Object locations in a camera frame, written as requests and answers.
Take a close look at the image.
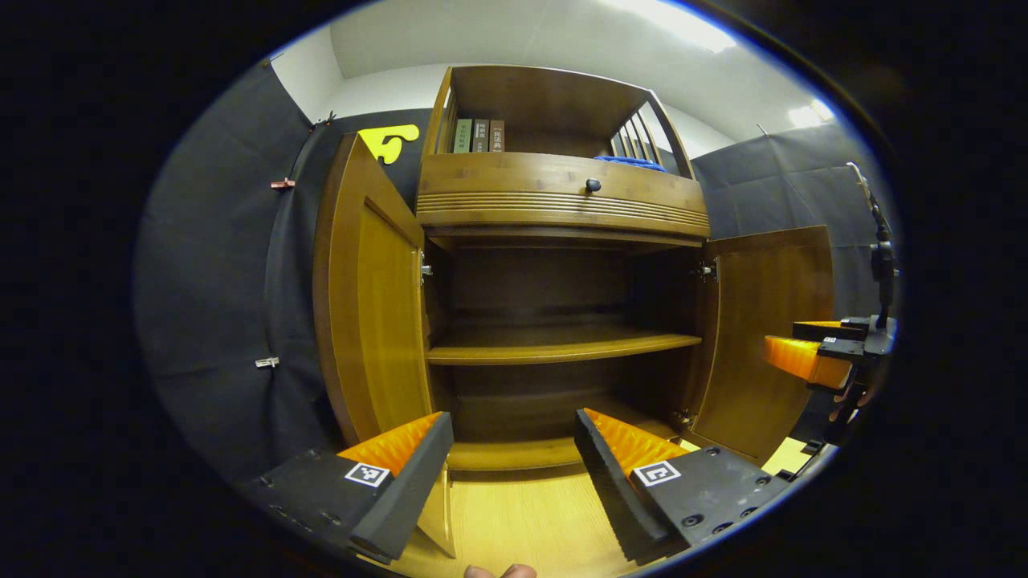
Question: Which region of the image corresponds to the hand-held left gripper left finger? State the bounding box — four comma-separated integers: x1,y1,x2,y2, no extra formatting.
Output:
241,412,455,563

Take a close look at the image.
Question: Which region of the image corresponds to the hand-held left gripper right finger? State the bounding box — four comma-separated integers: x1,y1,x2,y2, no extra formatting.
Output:
573,408,792,565

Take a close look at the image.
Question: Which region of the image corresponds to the wooden cabinet door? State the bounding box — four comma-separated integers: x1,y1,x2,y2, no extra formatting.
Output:
691,226,836,466
312,132,457,559

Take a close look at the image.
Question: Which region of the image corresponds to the wooden double-door shoe cabinet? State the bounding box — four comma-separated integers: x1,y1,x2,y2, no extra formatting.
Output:
415,64,712,473

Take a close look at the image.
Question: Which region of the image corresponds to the wooden inner shelf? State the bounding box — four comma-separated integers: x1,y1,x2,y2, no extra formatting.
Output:
426,321,704,367

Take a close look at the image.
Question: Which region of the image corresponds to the small ceiling light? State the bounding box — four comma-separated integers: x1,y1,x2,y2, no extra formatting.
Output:
787,98,836,129

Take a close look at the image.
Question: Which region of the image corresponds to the blue cloth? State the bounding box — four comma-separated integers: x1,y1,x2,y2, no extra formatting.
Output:
594,155,667,173

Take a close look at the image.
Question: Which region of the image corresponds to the black backdrop cloth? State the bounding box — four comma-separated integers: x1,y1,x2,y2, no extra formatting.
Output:
135,60,900,482

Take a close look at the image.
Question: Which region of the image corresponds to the long ceiling light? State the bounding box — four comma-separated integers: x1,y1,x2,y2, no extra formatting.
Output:
610,0,736,53

